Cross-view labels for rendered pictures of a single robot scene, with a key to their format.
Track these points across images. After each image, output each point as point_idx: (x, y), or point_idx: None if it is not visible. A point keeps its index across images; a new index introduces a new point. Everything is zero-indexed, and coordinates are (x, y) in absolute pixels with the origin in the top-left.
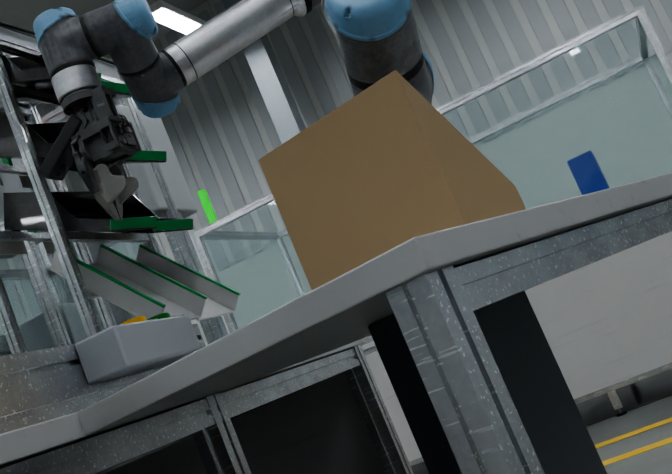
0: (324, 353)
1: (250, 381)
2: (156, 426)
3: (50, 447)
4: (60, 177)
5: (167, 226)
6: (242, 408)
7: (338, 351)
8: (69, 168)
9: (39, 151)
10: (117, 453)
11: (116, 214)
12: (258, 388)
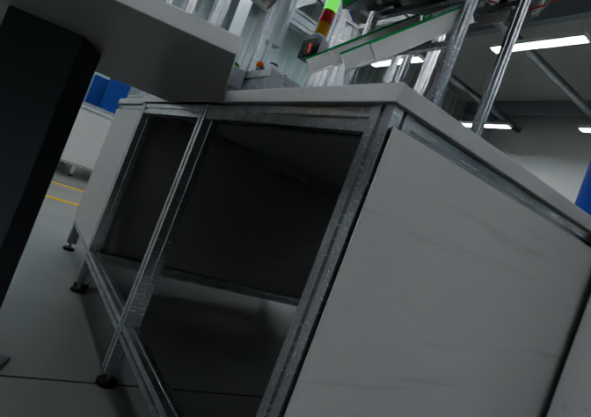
0: (294, 98)
1: (224, 103)
2: (186, 108)
3: (164, 101)
4: None
5: None
6: (213, 116)
7: (319, 102)
8: None
9: None
10: (174, 112)
11: (266, 5)
12: (228, 109)
